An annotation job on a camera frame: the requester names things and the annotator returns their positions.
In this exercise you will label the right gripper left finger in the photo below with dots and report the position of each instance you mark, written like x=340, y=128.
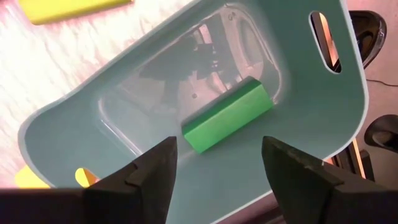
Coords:
x=143, y=199

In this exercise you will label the black stand with base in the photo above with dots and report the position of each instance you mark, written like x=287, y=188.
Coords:
x=373, y=34
x=382, y=133

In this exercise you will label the green wooden block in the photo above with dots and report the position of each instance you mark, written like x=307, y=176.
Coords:
x=227, y=124

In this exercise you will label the teal plastic bin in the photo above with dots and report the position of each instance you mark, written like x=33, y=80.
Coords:
x=295, y=130

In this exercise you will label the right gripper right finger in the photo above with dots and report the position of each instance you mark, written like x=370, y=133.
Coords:
x=308, y=202

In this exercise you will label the lime wooden block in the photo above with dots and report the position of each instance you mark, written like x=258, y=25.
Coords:
x=71, y=11

